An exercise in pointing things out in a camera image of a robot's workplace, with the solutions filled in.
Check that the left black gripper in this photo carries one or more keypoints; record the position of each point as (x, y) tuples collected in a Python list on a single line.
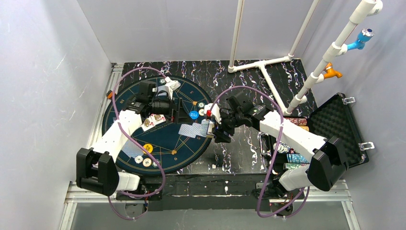
[(173, 108)]

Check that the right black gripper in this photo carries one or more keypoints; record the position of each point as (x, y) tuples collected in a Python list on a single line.
[(221, 129)]

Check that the blue dealer button disc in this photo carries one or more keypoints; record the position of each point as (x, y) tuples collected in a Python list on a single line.
[(194, 115)]

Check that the blue backed card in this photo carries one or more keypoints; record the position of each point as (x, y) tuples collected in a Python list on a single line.
[(188, 130)]

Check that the playing card deck box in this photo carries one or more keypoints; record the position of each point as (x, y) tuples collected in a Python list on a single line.
[(212, 128)]

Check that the queen of hearts card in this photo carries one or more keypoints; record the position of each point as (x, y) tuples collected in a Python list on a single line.
[(148, 124)]

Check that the yellow dealer button disc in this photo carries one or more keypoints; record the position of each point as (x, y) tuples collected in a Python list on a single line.
[(148, 147)]

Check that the yellow chip mat bottom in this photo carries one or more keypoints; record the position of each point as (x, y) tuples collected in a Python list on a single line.
[(147, 162)]

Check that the white chip mat bottom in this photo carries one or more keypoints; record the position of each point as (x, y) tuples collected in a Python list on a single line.
[(138, 159)]

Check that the king of hearts card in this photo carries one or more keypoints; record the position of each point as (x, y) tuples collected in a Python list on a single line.
[(157, 119)]

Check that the blue backed card mat bottom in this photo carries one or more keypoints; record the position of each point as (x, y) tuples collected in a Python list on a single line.
[(131, 149)]

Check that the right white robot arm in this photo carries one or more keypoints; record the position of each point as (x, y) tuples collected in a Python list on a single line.
[(326, 157)]

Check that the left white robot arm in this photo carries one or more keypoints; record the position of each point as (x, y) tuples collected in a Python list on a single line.
[(96, 168)]

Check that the round dark blue poker mat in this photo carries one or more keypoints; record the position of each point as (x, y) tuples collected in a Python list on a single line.
[(172, 151)]

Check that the white chip stack in case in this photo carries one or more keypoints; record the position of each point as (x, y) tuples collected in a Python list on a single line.
[(282, 148)]

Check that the blue chip stack in case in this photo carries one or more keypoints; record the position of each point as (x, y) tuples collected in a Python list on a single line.
[(297, 158)]

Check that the red chip stack in case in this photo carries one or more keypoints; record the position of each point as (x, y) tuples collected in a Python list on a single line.
[(298, 121)]

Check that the yellow chip stack in case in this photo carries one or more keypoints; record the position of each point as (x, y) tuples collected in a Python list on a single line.
[(305, 128)]

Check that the black poker chip case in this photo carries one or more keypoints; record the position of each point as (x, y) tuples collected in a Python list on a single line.
[(334, 118)]

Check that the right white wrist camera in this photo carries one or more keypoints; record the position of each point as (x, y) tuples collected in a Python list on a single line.
[(212, 111)]

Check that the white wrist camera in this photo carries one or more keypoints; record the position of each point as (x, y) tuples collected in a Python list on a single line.
[(171, 86), (212, 111)]

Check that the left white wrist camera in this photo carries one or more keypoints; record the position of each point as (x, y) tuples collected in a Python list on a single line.
[(171, 86)]

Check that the orange clip on rail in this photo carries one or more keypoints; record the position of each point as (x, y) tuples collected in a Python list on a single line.
[(109, 95)]

